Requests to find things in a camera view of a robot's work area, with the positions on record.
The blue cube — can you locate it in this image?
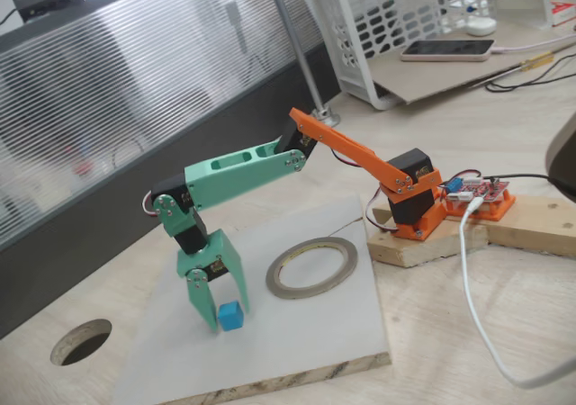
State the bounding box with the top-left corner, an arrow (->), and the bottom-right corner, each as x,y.
217,301 -> 247,333

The white laminated board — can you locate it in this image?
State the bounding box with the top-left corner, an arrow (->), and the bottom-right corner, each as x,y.
110,193 -> 392,405

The ribbed glass desk partition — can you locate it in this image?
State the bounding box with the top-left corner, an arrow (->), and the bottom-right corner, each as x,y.
0,0 -> 343,341

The white plastic lattice basket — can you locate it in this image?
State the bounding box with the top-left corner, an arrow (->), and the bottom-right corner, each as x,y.
308,0 -> 554,112

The red controller circuit board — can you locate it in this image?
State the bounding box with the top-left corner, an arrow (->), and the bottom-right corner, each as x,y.
443,175 -> 512,204

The brown cardboard sheet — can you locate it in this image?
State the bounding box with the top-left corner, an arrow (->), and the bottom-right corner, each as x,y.
371,17 -> 576,105

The smartphone with pink case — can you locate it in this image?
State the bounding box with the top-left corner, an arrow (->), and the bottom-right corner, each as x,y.
400,39 -> 496,63

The white earbuds case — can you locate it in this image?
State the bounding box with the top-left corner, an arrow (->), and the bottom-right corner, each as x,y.
465,17 -> 498,36

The grey rounded object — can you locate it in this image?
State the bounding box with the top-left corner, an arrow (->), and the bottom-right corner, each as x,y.
544,112 -> 576,191

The red and white box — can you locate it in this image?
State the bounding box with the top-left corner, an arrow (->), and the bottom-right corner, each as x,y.
551,0 -> 576,28

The grey ring of tape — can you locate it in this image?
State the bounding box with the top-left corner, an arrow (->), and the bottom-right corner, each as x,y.
265,237 -> 359,301

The red white black servo wire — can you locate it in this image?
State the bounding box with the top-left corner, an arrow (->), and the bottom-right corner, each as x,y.
365,187 -> 401,234
331,146 -> 364,168
141,190 -> 158,220

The wooden arm base mount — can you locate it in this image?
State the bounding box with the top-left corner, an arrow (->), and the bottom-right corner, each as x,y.
366,192 -> 576,269

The metal partition post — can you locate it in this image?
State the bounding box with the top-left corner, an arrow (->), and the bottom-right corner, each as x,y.
264,0 -> 342,127

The white USB cable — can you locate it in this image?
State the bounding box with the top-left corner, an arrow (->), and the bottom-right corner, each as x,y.
458,197 -> 576,389

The orange controller board mount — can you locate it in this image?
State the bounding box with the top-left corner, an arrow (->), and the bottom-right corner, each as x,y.
443,188 -> 517,222

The black power cable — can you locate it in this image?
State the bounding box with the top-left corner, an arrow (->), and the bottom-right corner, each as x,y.
489,172 -> 576,202

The thin black cable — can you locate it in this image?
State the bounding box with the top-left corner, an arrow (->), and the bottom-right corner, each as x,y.
484,55 -> 576,93

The yellow handled screwdriver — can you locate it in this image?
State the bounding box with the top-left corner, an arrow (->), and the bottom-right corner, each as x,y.
467,40 -> 576,90

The pink charging cable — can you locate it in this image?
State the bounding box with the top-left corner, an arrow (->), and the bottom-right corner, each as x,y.
490,33 -> 576,55

